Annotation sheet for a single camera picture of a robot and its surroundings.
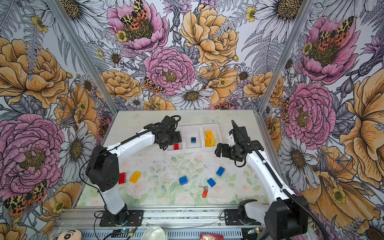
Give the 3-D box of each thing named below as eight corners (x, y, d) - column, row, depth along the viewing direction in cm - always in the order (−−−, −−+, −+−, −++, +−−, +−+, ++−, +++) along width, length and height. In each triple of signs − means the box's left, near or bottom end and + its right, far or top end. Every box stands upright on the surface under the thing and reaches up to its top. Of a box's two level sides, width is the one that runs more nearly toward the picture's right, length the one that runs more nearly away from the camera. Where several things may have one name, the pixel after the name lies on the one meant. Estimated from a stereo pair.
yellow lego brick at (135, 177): (130, 181, 88) (128, 180, 87) (137, 172, 92) (136, 170, 90) (134, 184, 87) (133, 182, 86) (141, 174, 91) (140, 173, 89)
